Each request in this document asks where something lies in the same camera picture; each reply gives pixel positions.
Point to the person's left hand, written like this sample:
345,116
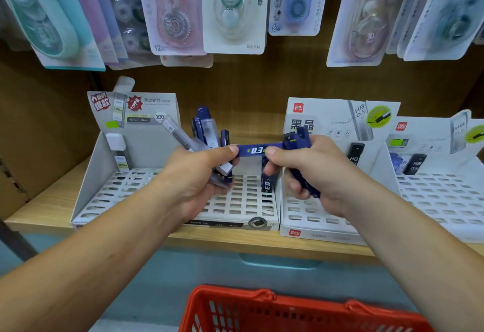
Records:
189,180

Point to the person's right hand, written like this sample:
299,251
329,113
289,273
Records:
325,169

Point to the person's left thumb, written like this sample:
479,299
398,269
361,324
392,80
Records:
221,154

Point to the person's right thumb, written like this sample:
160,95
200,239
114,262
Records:
283,154

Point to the frosted white lead case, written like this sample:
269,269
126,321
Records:
224,169

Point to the bundle of blue lead cases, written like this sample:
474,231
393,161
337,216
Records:
300,140

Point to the blue lead case yellow print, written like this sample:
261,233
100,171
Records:
257,149

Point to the translucent grey lead case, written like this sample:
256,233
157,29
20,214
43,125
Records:
180,133

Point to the person's left forearm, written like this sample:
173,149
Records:
87,263

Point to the person's right forearm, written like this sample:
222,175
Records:
423,248

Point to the small blue lead case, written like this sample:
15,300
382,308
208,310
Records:
225,137

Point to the frosted clear lead case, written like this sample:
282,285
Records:
210,131

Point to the blue lead case white print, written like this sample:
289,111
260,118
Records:
266,180

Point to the tall blue lead case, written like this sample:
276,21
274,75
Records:
198,120

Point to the white display box green circle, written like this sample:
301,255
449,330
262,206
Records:
332,120

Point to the black lead case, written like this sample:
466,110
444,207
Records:
355,154
415,164

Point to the white display box red starburst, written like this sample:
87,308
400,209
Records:
151,188

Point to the white green correction tape pack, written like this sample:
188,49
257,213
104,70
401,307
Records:
234,6

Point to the red plastic shopping basket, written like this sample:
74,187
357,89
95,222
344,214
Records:
287,311

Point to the white display box blue cases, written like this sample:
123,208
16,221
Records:
435,199

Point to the clear pink correction tape pack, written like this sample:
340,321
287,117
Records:
366,17

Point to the correction tape refill pack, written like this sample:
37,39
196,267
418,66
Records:
126,10

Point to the wooden shelf board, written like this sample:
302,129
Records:
49,199

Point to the pale grey correction tape pack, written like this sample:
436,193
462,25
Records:
410,10

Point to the purple correction tape pack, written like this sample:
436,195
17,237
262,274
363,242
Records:
89,6

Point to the grey blue correction tape pack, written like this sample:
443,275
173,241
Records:
450,14

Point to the teal correction tape pack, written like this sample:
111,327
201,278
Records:
45,14

